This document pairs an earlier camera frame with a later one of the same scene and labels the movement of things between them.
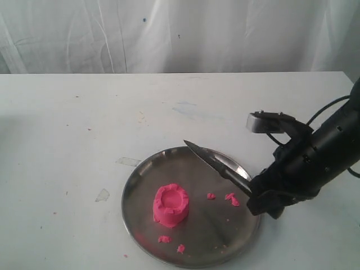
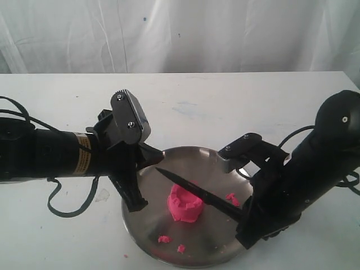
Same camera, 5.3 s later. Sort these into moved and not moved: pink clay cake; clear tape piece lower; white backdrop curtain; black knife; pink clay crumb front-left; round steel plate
Moved: pink clay cake; black knife
Not moved: round steel plate; clear tape piece lower; white backdrop curtain; pink clay crumb front-left
